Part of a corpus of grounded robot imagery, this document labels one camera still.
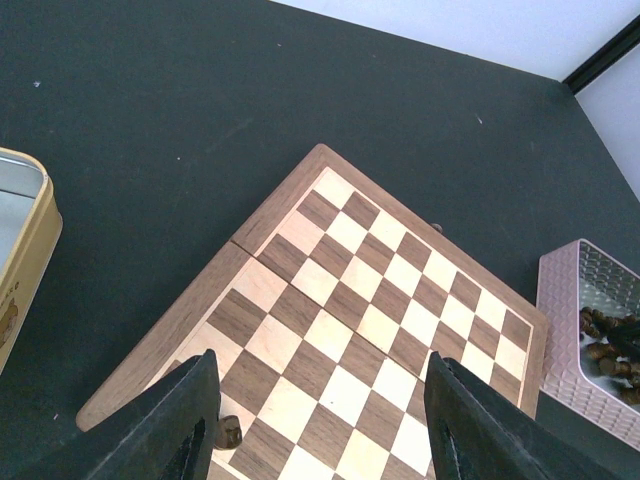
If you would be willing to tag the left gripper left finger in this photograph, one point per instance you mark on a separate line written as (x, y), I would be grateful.
(166, 432)

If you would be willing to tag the wooden chess board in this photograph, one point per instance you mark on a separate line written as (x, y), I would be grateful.
(323, 310)

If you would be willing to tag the pink tin box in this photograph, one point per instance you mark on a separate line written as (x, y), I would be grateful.
(570, 278)

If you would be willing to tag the dark chess pieces pile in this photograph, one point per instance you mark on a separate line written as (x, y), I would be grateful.
(614, 347)

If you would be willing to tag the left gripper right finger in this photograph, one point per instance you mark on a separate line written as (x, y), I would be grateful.
(476, 433)

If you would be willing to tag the yellow tin box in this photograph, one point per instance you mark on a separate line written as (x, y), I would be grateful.
(31, 225)

